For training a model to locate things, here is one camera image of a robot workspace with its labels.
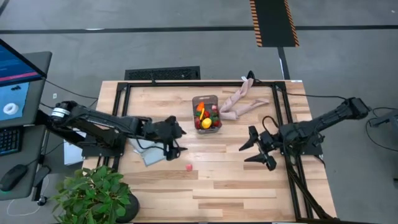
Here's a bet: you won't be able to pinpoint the black plant pot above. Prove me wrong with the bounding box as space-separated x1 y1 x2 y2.
115 192 141 224

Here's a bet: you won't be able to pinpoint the black keyboard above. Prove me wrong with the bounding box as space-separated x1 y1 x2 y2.
0 126 23 156

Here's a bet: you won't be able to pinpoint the black floor vent grille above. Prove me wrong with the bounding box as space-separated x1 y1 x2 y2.
124 65 201 81

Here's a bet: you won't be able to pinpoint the green leafy plant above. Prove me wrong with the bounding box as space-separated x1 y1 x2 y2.
52 164 132 224

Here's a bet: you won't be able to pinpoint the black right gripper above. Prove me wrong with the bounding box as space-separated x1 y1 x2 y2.
238 125 284 172

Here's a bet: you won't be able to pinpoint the black framed monitor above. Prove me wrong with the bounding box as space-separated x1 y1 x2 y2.
0 39 48 88

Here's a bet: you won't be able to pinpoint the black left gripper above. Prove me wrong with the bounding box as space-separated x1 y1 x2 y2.
145 115 189 161

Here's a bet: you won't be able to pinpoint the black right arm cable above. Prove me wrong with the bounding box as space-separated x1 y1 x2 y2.
254 77 348 101

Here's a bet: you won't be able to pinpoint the black diagonal strut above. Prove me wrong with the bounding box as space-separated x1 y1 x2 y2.
35 109 94 149

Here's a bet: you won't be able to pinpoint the dark grey desk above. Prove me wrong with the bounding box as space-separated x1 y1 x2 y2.
0 123 47 200

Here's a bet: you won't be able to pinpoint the black computer mouse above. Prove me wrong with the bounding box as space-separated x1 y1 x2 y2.
0 164 28 192

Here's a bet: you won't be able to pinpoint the black mat orange striped edges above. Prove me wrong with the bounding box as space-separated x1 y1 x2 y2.
249 0 300 48

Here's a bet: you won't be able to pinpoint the grey cloth towel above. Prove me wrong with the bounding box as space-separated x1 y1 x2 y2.
128 136 168 167

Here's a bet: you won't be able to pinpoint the white paper sheet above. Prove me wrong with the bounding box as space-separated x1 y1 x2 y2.
63 130 88 166

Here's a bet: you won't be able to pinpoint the black monitor cable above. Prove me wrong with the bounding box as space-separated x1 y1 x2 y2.
42 78 100 101

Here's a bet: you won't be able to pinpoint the black right gripper cable loop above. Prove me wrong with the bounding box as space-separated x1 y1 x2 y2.
262 115 280 134

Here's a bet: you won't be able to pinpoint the black metal table frame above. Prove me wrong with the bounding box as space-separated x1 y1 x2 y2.
96 80 340 223

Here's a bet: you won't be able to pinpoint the translucent grey tupperware container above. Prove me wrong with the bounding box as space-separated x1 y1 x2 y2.
192 95 223 134

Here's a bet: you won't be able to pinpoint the beige cloth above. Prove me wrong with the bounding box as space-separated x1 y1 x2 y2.
218 78 270 121

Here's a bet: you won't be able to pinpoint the grey framed monitor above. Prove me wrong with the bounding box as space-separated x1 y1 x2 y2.
0 51 53 128

